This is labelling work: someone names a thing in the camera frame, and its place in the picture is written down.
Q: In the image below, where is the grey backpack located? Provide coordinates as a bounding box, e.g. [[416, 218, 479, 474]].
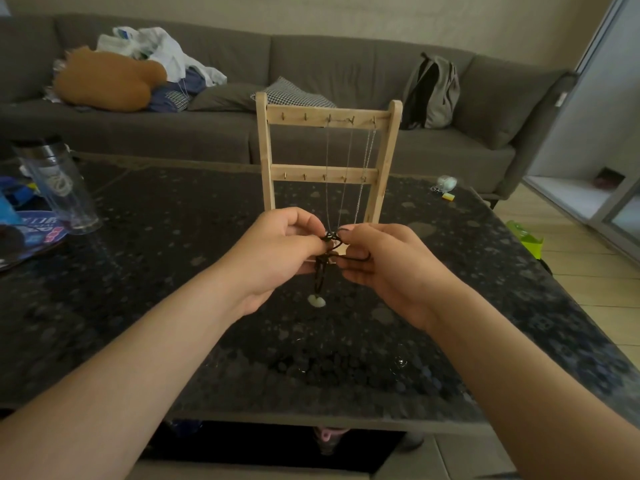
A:
[[401, 52, 461, 131]]

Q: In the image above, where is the clear plastic tumbler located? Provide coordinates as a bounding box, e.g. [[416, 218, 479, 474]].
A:
[[11, 137, 103, 235]]

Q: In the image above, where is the checkered pillow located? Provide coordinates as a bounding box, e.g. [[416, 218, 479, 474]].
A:
[[251, 76, 339, 109]]

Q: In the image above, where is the grey flat cushion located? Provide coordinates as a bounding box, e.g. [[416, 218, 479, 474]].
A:
[[187, 83, 263, 112]]

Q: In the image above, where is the blue cloth item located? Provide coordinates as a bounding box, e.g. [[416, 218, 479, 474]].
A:
[[167, 419, 203, 438]]

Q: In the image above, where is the person's left forearm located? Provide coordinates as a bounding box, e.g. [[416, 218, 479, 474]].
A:
[[0, 267, 246, 480]]

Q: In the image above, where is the white crumpled garment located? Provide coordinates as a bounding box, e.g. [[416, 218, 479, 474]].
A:
[[95, 26, 229, 87]]

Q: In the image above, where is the silver chain necklace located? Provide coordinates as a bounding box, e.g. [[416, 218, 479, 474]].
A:
[[353, 119, 379, 225]]

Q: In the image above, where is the wooden jewelry stand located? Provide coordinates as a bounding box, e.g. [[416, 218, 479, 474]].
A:
[[255, 91, 404, 263]]

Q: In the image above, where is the black cord necklace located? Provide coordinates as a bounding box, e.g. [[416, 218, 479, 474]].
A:
[[307, 227, 372, 309]]

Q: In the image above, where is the green bag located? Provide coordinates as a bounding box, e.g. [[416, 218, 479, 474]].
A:
[[506, 220, 545, 261]]

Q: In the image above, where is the blue printed packet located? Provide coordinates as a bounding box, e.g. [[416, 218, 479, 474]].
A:
[[0, 177, 71, 271]]

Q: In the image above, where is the blue crumpled garment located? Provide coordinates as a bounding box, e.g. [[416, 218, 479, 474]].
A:
[[149, 66, 207, 113]]

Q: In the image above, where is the person's right hand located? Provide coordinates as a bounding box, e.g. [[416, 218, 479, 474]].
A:
[[333, 223, 471, 333]]

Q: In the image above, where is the silver pendant necklace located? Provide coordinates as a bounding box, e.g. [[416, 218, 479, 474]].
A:
[[323, 116, 356, 233]]

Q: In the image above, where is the person's right forearm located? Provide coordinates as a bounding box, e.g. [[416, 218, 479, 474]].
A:
[[427, 289, 640, 480]]

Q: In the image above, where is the pink item under table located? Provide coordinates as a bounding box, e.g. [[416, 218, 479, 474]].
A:
[[313, 427, 353, 455]]

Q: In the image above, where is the grey fabric sofa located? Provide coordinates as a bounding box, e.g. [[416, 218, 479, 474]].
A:
[[0, 13, 579, 198]]

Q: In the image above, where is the blue plastic bottle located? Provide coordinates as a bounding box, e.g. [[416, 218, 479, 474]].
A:
[[0, 192, 22, 225]]

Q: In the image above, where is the dark shoe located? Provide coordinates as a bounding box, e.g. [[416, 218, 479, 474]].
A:
[[593, 167, 626, 191]]

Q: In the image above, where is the brown plush toy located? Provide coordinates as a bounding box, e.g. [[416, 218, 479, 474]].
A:
[[53, 46, 169, 113]]

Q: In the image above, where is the sliding glass door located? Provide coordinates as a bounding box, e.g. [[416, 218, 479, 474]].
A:
[[523, 0, 640, 265]]

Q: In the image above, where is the person's left hand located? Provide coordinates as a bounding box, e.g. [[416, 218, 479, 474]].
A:
[[212, 207, 331, 315]]

